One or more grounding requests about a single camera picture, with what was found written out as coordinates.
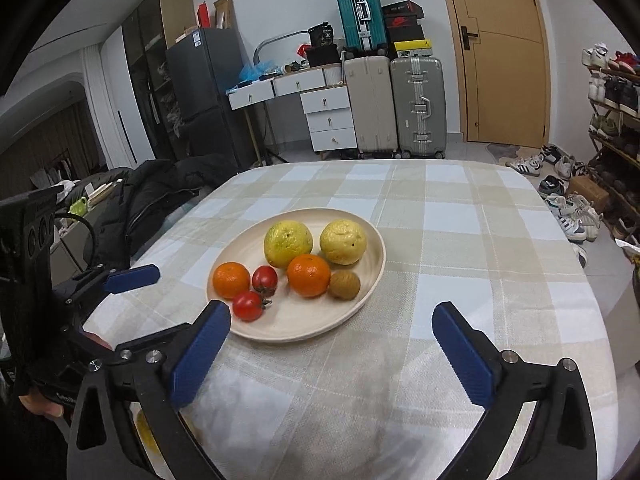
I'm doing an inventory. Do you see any red tomato with stem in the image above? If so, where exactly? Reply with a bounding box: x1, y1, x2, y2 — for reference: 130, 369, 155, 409
232, 290, 272, 322

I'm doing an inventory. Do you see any orange mandarin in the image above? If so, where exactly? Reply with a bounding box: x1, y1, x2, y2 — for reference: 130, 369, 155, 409
212, 262, 250, 300
286, 254, 331, 298

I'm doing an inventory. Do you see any small red tomato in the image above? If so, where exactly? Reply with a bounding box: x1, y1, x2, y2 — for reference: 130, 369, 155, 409
252, 266, 279, 298

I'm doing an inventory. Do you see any yellow guava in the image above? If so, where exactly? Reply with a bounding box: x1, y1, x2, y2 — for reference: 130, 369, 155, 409
262, 220, 314, 269

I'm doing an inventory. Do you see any small brown longan fruit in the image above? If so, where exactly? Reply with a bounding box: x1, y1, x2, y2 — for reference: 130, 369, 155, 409
328, 270, 361, 301

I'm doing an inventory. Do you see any yellow-green guava front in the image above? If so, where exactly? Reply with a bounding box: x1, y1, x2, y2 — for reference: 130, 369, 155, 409
320, 219, 368, 266

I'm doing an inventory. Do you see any person's left hand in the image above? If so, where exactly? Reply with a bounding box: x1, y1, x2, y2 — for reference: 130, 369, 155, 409
18, 331, 114, 418

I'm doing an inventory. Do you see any black jacket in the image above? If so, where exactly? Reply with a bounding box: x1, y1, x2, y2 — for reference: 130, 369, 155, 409
84, 154, 239, 270

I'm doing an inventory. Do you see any cream round plate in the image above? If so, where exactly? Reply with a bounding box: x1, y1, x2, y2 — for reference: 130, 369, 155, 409
205, 207, 386, 344

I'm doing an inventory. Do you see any black refrigerator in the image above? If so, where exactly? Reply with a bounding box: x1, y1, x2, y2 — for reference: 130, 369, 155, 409
167, 28, 257, 170

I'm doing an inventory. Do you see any white drawer desk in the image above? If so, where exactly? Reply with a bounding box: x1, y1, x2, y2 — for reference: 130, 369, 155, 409
228, 64, 357, 154

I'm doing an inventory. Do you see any beige suitcase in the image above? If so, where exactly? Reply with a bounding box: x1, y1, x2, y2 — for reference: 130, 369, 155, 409
343, 56, 398, 154

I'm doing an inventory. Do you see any silver aluminium suitcase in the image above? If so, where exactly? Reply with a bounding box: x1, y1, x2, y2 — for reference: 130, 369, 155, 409
390, 56, 447, 159

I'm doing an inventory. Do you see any teal suitcase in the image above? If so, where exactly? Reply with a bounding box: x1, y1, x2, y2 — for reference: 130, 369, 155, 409
336, 0, 388, 56

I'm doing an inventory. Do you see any wooden shoe rack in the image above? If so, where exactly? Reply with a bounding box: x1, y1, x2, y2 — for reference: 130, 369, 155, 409
582, 42, 639, 245

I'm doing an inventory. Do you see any stack of shoe boxes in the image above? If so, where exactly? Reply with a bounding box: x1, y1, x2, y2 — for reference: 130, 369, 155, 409
382, 0, 425, 60

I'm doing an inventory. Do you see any wooden door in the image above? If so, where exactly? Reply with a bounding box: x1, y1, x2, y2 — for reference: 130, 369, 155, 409
446, 0, 550, 148

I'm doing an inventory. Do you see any black cable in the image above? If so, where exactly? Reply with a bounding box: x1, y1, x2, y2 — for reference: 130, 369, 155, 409
53, 211, 99, 271

